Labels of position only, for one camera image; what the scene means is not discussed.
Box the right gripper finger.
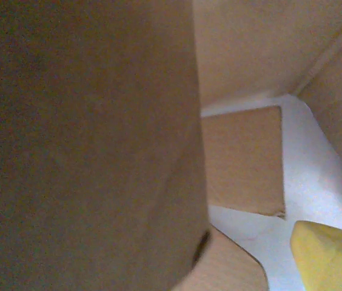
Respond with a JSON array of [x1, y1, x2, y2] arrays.
[[290, 220, 342, 291]]

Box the brown cardboard box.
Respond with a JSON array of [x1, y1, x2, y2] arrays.
[[0, 0, 342, 291]]

